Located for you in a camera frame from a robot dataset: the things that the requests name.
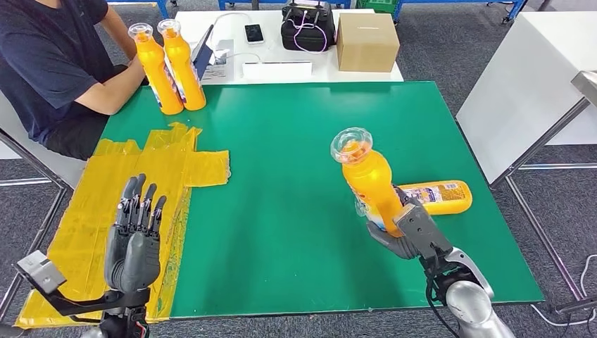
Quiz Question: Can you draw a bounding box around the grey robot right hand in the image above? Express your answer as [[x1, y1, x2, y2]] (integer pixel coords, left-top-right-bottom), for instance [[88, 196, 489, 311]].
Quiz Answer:
[[365, 184, 423, 261]]

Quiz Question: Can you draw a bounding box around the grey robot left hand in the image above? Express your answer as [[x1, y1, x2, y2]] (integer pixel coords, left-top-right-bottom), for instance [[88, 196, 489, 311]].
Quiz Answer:
[[103, 173, 168, 292]]

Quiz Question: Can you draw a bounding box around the orange detergent bottle clear cap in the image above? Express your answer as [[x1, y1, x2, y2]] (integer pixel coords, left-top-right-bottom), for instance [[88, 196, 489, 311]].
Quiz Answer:
[[329, 127, 406, 239], [127, 23, 184, 116], [398, 180, 473, 217], [157, 18, 207, 112]]

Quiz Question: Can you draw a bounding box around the yellow taped cardboard sheet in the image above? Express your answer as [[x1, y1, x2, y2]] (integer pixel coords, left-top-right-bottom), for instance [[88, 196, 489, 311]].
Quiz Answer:
[[15, 122, 232, 329]]

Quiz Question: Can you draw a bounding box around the brown cardboard box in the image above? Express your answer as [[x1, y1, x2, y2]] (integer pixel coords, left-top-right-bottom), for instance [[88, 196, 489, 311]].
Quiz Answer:
[[336, 12, 401, 74]]

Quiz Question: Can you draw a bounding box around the large white side table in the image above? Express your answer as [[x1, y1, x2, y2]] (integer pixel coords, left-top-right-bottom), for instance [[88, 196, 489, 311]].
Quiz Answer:
[[455, 11, 597, 185]]

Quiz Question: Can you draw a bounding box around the white flat box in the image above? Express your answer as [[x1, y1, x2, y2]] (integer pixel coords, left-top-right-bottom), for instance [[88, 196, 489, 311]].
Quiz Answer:
[[241, 61, 313, 81]]

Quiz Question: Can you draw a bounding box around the printed paper sheet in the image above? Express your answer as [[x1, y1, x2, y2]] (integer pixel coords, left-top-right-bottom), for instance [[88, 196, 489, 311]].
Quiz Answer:
[[201, 39, 235, 81]]

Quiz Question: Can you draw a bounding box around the blue tablet case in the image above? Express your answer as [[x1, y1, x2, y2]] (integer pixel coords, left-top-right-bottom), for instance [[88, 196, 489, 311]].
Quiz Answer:
[[191, 24, 215, 81]]

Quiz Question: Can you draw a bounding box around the black equipment bag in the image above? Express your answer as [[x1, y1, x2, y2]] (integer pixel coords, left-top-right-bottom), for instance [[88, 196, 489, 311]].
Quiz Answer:
[[280, 0, 337, 53]]

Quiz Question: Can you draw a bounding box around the white desk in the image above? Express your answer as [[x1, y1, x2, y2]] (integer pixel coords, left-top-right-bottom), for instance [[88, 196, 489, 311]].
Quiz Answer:
[[175, 9, 405, 86]]

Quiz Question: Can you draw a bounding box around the green plastic crate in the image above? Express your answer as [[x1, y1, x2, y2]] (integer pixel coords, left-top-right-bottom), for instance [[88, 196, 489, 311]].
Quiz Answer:
[[356, 0, 400, 14]]

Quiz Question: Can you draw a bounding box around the black smartphone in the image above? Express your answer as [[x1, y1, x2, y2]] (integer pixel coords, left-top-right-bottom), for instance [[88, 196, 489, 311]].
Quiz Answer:
[[244, 24, 265, 45]]

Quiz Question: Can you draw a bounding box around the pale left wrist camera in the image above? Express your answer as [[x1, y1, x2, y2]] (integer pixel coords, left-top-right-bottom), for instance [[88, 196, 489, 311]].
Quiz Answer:
[[16, 250, 67, 295]]

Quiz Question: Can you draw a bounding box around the grey metal table frame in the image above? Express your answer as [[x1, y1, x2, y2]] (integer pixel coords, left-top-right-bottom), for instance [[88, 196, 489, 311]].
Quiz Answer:
[[489, 70, 597, 318]]

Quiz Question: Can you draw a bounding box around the white floor cable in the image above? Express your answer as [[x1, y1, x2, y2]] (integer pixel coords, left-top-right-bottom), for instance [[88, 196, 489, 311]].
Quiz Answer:
[[532, 253, 597, 328]]

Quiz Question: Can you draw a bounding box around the pink cable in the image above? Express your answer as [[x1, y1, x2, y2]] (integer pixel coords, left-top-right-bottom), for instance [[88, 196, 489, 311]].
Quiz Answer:
[[286, 9, 329, 53]]

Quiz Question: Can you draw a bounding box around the thin white cable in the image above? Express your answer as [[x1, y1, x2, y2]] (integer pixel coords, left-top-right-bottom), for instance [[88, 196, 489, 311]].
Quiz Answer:
[[210, 11, 262, 64]]

